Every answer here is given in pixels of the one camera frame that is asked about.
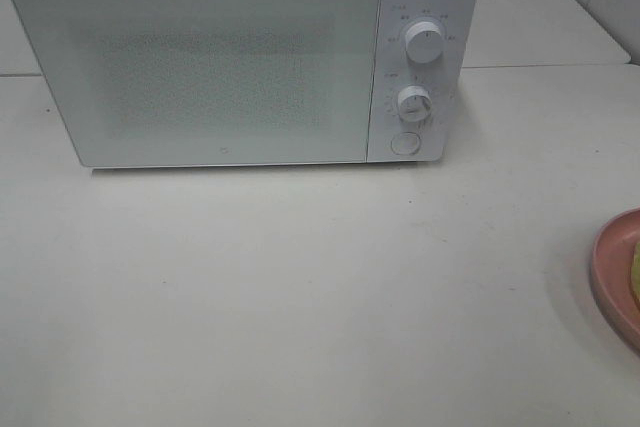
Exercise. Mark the round door release button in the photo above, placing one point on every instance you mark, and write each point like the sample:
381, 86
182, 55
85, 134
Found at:
405, 143

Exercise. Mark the white microwave door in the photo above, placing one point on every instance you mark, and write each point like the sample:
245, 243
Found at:
162, 83

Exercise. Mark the sandwich with lettuce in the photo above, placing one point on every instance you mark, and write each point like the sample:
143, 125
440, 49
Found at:
635, 274

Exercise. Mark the white microwave oven body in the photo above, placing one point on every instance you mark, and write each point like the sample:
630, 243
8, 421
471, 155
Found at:
430, 2

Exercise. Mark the lower white timer knob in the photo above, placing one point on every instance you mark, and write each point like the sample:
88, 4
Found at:
414, 104

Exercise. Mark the pink round plate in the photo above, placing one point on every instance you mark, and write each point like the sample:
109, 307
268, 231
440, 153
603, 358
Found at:
610, 275

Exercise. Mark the upper white power knob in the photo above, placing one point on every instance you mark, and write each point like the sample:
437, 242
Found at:
424, 40

